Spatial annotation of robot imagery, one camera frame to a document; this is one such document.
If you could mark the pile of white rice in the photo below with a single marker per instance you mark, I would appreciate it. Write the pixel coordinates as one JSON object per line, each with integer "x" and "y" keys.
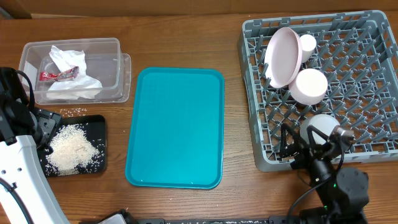
{"x": 74, "y": 153}

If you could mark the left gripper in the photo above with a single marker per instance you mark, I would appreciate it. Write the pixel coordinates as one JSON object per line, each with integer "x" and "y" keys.
{"x": 50, "y": 122}

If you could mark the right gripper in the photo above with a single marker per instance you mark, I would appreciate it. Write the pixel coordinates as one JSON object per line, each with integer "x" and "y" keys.
{"x": 290, "y": 149}

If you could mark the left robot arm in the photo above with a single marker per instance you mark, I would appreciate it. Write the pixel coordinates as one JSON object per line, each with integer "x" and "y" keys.
{"x": 26, "y": 131}

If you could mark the black tray bin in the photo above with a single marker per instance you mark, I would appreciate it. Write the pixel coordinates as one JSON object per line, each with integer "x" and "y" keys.
{"x": 94, "y": 124}

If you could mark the grey bowl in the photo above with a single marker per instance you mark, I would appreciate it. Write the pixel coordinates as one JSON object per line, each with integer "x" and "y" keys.
{"x": 323, "y": 122}

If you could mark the spilled rice grains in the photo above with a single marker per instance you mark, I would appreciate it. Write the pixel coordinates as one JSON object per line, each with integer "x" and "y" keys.
{"x": 73, "y": 112}

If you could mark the white cup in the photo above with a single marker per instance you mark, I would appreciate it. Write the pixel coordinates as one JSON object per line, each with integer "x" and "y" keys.
{"x": 309, "y": 44}

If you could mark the teal plastic tray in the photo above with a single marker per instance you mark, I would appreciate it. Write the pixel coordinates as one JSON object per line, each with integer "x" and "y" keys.
{"x": 177, "y": 130}

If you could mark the grey dish rack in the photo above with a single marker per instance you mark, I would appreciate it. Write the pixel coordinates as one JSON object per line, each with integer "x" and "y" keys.
{"x": 357, "y": 52}

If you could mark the white napkin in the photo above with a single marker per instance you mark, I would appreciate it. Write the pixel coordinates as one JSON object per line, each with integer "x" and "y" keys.
{"x": 79, "y": 85}

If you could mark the pink plate with rice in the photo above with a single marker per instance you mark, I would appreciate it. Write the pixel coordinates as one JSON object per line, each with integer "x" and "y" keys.
{"x": 283, "y": 57}

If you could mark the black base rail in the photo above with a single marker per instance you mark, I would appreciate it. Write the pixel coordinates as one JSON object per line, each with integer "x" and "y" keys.
{"x": 123, "y": 216}

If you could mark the red snack wrapper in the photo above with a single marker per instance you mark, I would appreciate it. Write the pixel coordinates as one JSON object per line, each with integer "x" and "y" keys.
{"x": 67, "y": 75}

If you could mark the clear plastic bin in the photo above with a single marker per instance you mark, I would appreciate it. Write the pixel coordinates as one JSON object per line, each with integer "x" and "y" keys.
{"x": 104, "y": 59}

